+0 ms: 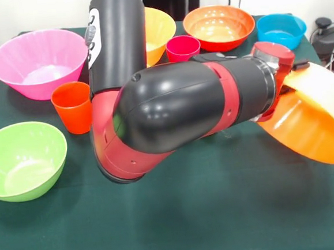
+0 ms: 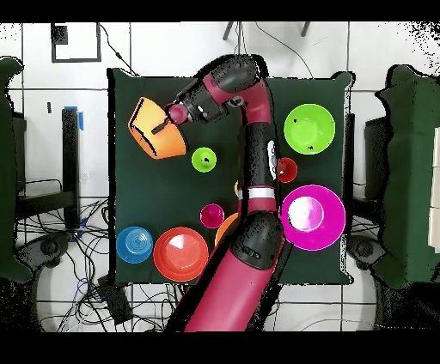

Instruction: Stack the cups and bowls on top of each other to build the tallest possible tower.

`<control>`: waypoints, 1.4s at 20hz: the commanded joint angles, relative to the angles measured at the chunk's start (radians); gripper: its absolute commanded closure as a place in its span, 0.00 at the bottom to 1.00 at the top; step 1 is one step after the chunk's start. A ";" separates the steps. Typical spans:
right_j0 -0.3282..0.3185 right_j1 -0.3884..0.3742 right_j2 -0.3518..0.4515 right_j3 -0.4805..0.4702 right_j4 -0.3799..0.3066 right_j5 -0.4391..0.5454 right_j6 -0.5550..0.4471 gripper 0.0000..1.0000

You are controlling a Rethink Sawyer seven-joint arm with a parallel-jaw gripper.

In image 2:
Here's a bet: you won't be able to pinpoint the orange plastic bowl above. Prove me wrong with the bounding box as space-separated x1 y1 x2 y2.
214 212 240 246
127 96 188 161

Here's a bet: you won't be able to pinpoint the green plastic cup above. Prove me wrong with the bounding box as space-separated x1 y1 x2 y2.
191 146 217 173

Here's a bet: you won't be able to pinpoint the dark green tablecloth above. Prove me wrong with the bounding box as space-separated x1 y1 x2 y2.
107 67 355 288

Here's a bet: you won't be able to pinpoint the black bench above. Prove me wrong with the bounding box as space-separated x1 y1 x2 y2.
15 107 81 229

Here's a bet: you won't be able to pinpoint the crimson plastic cup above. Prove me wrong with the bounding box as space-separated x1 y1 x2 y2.
199 203 226 230

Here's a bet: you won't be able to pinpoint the blue plastic bowl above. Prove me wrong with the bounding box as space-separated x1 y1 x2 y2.
115 225 155 264

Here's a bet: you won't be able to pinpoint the red plastic cup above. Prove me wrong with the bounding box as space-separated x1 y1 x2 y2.
276 156 299 184

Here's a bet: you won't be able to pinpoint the red plastic bowl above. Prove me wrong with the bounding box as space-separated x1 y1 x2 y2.
152 226 210 283

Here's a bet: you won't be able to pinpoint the green plastic bowl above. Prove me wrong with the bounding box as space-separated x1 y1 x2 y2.
283 103 336 155

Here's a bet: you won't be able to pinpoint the green cloth covered table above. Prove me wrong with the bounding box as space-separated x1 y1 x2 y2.
0 56 34 282

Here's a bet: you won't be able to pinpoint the black power strip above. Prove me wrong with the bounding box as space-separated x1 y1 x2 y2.
97 276 133 325

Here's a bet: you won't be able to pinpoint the pink plastic bowl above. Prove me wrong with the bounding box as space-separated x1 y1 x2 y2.
278 184 347 252

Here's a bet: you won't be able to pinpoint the green table with white boxes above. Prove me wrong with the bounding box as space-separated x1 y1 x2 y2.
376 64 440 289

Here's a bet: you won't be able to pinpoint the white boxes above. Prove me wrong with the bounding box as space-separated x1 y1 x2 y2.
427 126 440 255

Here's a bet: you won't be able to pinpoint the black floor cable with plug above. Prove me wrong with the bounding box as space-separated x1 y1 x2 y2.
98 22 138 77

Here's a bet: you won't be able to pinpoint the black square floor frame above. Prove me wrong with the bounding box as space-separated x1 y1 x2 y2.
50 22 102 64

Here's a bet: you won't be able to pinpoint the tangled floor cable bundle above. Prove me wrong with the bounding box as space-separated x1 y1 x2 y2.
16 197 186 332

